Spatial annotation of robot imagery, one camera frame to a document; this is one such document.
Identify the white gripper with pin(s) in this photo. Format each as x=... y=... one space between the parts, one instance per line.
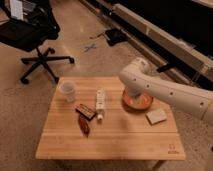
x=131 y=95

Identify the orange ceramic bowl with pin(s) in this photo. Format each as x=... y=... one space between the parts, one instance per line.
x=141 y=102

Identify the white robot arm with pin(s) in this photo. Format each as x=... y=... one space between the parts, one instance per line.
x=193 y=100

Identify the beige sponge block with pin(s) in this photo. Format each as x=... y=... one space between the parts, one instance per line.
x=156 y=116

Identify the white plastic bottle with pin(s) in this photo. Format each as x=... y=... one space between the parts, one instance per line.
x=100 y=104

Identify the wooden table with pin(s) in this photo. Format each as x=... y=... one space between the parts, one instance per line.
x=124 y=134

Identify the dark brown chocolate box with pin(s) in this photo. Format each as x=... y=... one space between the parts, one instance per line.
x=87 y=112

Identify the black bag on floor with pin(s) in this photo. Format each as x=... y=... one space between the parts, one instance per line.
x=115 y=36

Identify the red-brown snack packet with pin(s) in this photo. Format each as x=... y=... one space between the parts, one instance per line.
x=83 y=126

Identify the clear plastic cup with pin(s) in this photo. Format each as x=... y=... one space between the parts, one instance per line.
x=67 y=88

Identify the black office chair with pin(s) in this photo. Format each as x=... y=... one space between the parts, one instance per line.
x=29 y=34

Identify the long white wall rail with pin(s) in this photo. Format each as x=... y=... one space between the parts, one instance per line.
x=201 y=63

